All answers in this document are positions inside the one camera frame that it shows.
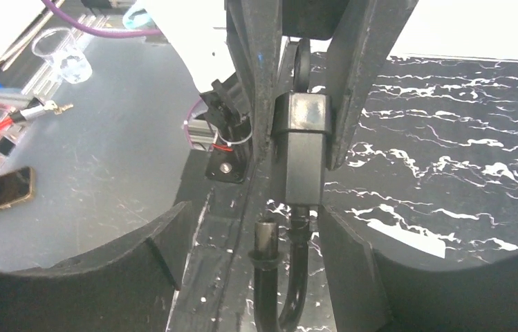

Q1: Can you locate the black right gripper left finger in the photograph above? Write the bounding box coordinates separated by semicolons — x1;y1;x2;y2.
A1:
0;202;194;331

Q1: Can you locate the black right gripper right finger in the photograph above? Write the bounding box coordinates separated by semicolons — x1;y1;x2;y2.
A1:
317;205;518;331

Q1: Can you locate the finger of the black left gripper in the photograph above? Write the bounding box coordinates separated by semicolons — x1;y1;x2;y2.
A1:
326;0;417;170
225;1;282;160

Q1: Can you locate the black headed key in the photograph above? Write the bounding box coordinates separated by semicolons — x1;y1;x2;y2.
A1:
293;38;311;93

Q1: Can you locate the black padlock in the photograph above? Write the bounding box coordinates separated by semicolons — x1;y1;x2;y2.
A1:
249;92;331;331

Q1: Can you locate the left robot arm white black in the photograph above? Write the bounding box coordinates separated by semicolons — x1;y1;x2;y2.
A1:
144;0;416;170

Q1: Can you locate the clear plastic measuring cup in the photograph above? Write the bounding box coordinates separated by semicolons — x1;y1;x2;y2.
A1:
31;27;93;84

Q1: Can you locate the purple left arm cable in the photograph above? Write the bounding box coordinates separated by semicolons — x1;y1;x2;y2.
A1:
41;0;163;39

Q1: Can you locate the red wire with connector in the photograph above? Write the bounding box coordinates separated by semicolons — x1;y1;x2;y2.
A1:
0;100;75;159

